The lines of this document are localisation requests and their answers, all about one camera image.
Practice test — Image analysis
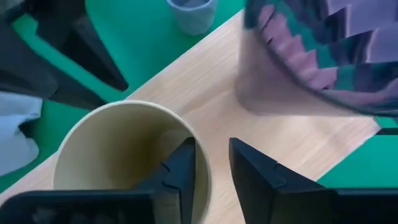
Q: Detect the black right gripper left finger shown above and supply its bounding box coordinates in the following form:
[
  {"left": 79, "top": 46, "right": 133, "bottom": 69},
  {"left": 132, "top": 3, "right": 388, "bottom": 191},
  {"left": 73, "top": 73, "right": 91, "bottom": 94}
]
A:
[{"left": 133, "top": 136, "right": 197, "bottom": 224}]

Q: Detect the cream tall cup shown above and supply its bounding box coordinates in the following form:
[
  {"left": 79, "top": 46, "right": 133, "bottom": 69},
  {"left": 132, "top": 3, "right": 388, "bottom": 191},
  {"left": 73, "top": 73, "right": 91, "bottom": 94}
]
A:
[{"left": 53, "top": 100, "right": 213, "bottom": 224}]

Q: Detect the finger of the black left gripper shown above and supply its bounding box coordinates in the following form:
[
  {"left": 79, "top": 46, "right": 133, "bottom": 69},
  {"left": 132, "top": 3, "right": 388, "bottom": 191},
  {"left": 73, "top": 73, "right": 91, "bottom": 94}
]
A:
[
  {"left": 0, "top": 18, "right": 107, "bottom": 111},
  {"left": 37, "top": 15, "right": 129, "bottom": 92}
]

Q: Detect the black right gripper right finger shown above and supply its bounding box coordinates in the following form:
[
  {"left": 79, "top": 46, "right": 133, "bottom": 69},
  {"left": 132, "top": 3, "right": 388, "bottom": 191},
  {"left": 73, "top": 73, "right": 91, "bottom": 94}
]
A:
[{"left": 229, "top": 138, "right": 337, "bottom": 224}]

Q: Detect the lavender grey mug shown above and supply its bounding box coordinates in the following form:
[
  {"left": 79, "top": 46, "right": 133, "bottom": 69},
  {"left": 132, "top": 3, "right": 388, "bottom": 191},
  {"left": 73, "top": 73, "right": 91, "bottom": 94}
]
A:
[{"left": 166, "top": 0, "right": 218, "bottom": 36}]

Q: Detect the grey cloth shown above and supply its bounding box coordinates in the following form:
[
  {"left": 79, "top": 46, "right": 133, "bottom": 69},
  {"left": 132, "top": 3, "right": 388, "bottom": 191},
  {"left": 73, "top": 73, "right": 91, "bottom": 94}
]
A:
[{"left": 0, "top": 91, "right": 43, "bottom": 177}]

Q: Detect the purple faceted plastic tumbler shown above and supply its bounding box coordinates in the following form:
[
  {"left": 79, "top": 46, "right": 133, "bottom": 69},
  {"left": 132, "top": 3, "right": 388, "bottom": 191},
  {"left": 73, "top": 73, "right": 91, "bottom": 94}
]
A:
[{"left": 244, "top": 0, "right": 398, "bottom": 118}]

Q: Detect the green table mat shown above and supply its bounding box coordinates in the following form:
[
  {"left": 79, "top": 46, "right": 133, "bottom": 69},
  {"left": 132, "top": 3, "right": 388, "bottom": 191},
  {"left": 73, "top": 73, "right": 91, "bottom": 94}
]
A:
[{"left": 0, "top": 0, "right": 398, "bottom": 194}]

